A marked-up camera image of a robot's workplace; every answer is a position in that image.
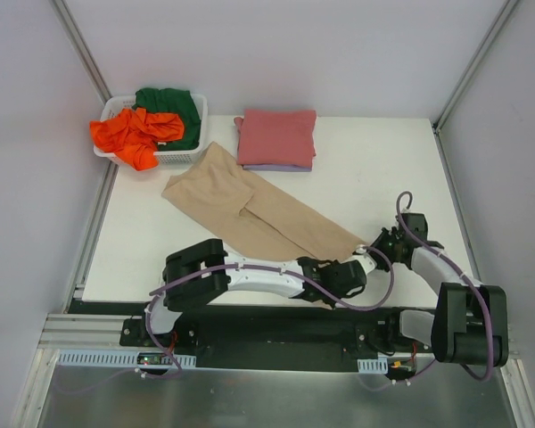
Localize orange t shirt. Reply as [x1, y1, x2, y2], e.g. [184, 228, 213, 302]
[89, 108, 185, 171]

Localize white cable duct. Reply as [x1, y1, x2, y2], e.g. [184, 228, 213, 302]
[57, 350, 177, 370]
[357, 357, 389, 375]

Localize beige t shirt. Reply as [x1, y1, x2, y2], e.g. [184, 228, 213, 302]
[162, 144, 362, 262]

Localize pink folded t shirt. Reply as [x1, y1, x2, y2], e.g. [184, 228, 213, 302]
[234, 109, 317, 168]

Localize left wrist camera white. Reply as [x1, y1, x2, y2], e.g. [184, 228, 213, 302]
[351, 245, 376, 275]

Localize aluminium frame post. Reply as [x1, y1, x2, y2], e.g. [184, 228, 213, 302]
[432, 0, 522, 135]
[49, 0, 112, 103]

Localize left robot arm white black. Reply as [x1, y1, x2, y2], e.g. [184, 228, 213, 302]
[139, 238, 376, 347]

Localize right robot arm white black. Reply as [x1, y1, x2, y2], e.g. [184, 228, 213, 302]
[372, 213, 509, 367]

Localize green t shirt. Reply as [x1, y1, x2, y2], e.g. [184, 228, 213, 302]
[132, 86, 202, 152]

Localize left white cable duct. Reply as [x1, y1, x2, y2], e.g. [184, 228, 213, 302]
[57, 350, 177, 370]

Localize right white cable duct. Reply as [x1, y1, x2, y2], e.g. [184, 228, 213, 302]
[357, 357, 389, 375]

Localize left aluminium frame post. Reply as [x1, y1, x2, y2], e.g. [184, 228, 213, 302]
[49, 0, 112, 103]

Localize white plastic basket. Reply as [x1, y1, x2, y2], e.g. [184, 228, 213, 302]
[89, 88, 208, 171]

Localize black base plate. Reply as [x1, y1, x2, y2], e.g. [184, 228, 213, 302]
[66, 298, 493, 371]

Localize lavender folded t shirt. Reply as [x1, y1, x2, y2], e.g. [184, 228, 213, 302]
[242, 164, 312, 172]

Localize right aluminium frame post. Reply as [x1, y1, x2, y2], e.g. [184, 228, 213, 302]
[432, 0, 522, 135]

